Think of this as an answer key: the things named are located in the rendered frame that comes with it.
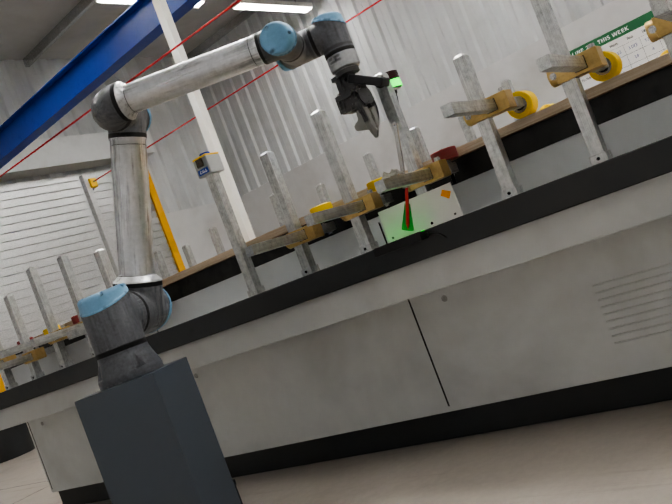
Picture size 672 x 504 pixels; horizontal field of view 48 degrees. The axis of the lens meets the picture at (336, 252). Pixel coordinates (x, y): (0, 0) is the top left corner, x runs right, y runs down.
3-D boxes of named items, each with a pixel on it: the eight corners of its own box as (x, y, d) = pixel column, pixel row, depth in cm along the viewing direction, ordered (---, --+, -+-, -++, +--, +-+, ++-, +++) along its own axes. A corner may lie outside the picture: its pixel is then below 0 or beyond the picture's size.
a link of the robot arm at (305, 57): (264, 39, 212) (304, 20, 210) (276, 47, 224) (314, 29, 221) (276, 69, 212) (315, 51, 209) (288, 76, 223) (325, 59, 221)
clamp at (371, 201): (374, 208, 224) (368, 193, 224) (341, 223, 232) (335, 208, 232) (385, 205, 229) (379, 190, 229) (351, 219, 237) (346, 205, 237)
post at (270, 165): (317, 287, 244) (265, 150, 245) (309, 290, 246) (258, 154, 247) (323, 284, 247) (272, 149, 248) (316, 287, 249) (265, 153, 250)
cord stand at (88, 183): (146, 337, 467) (84, 172, 469) (137, 340, 472) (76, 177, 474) (156, 333, 473) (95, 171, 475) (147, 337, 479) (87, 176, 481)
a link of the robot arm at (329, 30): (313, 26, 221) (343, 12, 218) (328, 66, 221) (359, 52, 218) (304, 19, 212) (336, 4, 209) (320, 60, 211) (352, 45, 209)
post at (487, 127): (526, 218, 200) (462, 51, 201) (514, 222, 202) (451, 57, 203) (531, 216, 203) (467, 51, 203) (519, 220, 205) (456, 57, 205)
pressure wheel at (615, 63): (599, 45, 199) (581, 70, 203) (624, 61, 197) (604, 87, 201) (605, 45, 204) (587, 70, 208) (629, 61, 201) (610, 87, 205)
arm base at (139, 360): (147, 374, 206) (135, 340, 206) (88, 396, 209) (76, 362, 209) (173, 361, 225) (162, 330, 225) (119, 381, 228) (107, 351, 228)
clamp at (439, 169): (444, 176, 210) (438, 160, 210) (405, 193, 218) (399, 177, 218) (453, 174, 214) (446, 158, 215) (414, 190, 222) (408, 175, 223)
